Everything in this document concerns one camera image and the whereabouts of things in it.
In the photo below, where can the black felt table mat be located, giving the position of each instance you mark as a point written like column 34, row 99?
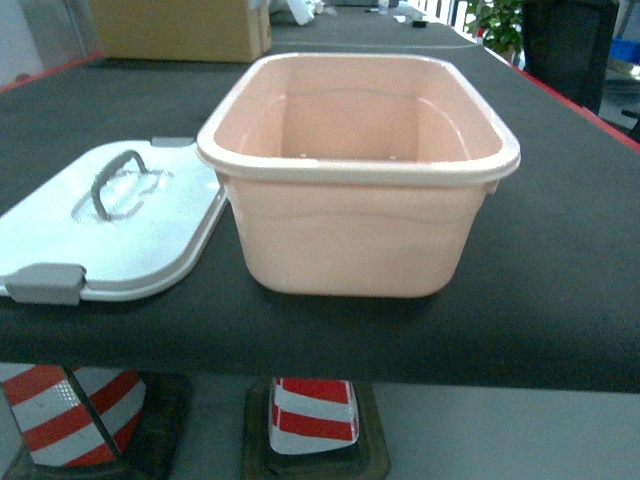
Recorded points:
column 546, row 294

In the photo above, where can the red white traffic cone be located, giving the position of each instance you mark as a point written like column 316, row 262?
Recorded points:
column 312, row 429

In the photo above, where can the green potted plant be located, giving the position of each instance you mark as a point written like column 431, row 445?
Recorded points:
column 497, row 23

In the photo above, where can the white lid grey handle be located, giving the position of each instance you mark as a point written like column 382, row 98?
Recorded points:
column 124, row 221

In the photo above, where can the pink plastic storage box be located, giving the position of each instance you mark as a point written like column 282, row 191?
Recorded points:
column 355, row 174

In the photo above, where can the brown cardboard box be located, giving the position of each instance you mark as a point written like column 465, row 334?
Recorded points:
column 201, row 31

